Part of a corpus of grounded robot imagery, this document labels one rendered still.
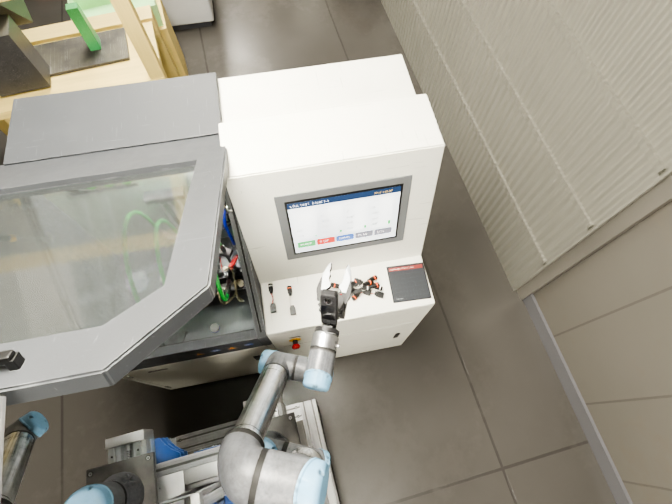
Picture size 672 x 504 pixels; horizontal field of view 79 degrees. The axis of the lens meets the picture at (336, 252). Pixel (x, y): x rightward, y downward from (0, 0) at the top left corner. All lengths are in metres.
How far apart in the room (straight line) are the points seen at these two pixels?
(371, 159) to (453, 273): 1.70
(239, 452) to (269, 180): 0.77
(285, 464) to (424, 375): 1.83
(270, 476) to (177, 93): 1.25
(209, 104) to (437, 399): 2.03
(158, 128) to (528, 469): 2.53
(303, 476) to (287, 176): 0.83
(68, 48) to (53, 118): 1.45
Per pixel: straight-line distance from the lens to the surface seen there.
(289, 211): 1.41
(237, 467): 0.94
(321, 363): 1.13
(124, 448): 1.81
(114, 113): 1.66
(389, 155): 1.33
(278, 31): 4.22
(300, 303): 1.69
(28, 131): 1.75
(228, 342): 1.73
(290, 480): 0.92
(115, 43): 3.06
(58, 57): 3.13
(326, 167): 1.30
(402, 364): 2.66
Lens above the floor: 2.60
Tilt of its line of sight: 67 degrees down
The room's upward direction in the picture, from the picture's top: 1 degrees clockwise
